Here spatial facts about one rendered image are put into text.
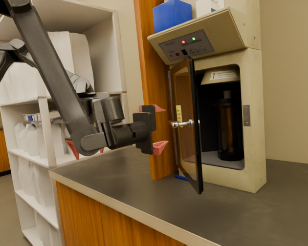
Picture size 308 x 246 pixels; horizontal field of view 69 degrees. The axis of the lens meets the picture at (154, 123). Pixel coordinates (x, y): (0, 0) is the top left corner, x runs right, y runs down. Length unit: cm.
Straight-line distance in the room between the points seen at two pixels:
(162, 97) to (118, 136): 47
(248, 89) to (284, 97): 44
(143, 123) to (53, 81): 24
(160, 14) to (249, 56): 33
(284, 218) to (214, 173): 29
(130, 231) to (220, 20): 75
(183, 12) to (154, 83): 29
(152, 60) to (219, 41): 30
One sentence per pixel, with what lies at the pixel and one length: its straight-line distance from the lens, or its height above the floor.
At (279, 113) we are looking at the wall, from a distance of 120.
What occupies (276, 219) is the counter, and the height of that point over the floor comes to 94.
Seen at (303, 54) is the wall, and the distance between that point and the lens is 117.
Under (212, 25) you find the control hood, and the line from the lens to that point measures 74.
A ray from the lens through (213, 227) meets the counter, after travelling 65.
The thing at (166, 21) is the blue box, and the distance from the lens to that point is 83.
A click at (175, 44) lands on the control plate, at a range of 83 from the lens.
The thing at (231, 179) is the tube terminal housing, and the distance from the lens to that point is 86.
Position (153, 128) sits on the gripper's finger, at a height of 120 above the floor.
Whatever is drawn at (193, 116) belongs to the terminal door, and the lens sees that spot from 63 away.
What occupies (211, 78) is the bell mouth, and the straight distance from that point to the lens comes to 85.
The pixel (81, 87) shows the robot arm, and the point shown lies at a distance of 84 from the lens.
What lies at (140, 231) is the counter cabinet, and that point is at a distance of 85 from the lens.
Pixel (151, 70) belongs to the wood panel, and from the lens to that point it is 94.
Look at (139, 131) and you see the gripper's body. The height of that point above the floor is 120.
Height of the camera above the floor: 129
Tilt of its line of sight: 7 degrees down
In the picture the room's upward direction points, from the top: 6 degrees counter-clockwise
